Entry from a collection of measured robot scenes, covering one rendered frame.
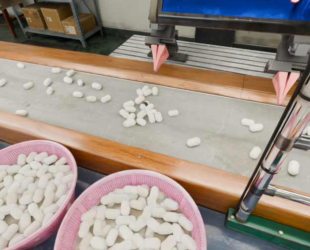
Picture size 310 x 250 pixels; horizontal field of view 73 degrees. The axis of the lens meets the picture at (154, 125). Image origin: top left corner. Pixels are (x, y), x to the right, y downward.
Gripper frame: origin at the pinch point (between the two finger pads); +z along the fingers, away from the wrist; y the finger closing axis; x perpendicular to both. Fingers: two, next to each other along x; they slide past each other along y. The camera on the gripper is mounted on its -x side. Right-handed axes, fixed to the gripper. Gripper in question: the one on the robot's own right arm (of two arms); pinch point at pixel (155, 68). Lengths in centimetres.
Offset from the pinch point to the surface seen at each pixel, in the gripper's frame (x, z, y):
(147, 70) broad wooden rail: 7.7, -1.3, -6.0
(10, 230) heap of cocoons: -30, 46, -10
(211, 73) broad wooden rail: 10.8, -4.9, 16.9
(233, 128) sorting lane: -2.2, 14.2, 27.3
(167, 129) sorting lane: -6.0, 18.8, 10.1
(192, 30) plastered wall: 174, -110, -30
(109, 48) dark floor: 168, -72, -129
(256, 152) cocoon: -9.3, 19.5, 33.1
